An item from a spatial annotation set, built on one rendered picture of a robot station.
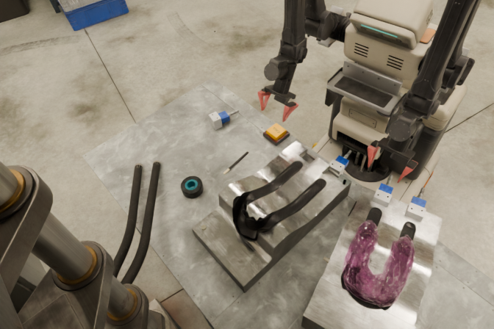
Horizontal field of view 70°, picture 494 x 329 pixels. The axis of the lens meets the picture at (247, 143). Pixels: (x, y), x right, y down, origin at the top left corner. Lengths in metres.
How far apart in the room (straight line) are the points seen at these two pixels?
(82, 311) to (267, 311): 0.59
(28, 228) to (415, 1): 1.09
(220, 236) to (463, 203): 1.68
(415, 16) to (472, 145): 1.74
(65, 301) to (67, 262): 0.08
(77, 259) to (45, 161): 2.24
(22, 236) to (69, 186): 2.14
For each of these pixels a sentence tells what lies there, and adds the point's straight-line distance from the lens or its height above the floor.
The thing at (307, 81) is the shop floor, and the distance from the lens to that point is 2.99.
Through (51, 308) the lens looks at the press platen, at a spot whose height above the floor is 1.29.
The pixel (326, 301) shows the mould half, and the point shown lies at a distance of 1.06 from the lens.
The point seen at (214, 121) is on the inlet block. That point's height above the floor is 0.85.
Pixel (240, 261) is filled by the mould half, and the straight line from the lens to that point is 1.15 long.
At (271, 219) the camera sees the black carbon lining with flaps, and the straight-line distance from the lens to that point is 1.14.
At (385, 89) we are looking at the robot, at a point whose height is 1.05.
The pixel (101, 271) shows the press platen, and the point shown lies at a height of 1.29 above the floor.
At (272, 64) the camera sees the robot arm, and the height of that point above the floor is 1.21.
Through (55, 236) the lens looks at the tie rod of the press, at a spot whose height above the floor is 1.43.
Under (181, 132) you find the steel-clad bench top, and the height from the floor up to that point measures 0.80.
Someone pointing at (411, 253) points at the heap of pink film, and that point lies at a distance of 1.17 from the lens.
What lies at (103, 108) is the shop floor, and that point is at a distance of 3.10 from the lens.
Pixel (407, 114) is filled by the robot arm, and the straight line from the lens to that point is 1.05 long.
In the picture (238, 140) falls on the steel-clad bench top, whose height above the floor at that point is 0.80.
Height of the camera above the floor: 1.92
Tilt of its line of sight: 50 degrees down
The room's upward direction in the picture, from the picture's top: 6 degrees counter-clockwise
